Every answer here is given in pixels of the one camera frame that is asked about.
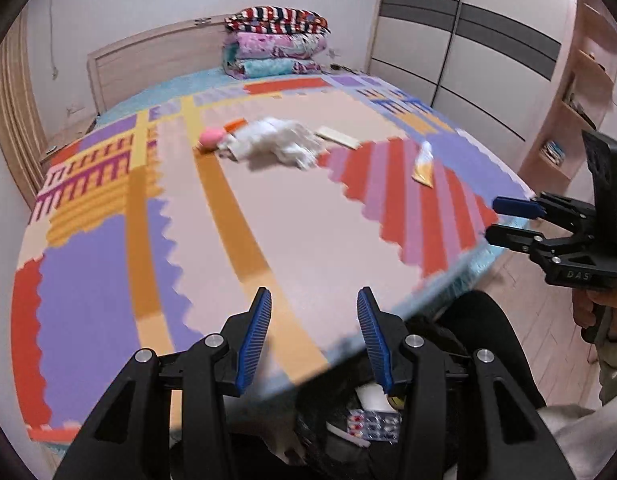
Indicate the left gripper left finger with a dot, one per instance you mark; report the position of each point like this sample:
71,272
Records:
127,434

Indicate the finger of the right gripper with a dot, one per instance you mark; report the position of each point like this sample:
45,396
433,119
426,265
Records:
514,207
524,241

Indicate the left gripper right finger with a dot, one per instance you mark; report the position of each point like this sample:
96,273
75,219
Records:
501,434

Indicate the orange white wrapper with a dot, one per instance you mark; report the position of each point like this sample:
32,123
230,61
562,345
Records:
423,167

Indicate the red white blister pack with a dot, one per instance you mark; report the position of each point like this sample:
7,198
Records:
373,425

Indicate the white tissue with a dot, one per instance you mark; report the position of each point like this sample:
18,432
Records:
290,142

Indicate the orange bottle cap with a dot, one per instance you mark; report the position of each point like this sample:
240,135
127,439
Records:
234,125

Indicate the pink round toy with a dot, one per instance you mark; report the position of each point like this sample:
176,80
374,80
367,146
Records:
210,138

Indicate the black lined trash bin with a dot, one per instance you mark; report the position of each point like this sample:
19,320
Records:
470,323

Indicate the wooden bookshelf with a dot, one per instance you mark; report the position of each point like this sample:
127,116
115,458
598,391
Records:
581,95

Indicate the wardrobe with grey stripe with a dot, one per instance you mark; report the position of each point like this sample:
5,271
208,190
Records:
484,63

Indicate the colourful patterned foam mat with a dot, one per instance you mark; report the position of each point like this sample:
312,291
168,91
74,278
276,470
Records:
138,239

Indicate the teal folded quilt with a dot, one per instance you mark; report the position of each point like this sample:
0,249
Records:
270,67

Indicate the striped folded quilt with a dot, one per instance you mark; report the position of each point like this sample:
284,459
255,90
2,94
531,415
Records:
277,20

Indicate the pink floral folded quilt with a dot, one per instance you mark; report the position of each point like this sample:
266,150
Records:
254,46

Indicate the left wooden nightstand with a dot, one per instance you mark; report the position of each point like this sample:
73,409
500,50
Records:
65,137

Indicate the beige curtain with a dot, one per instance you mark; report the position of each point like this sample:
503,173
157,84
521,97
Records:
22,137

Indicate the wooden headboard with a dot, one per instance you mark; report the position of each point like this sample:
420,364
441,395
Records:
120,70

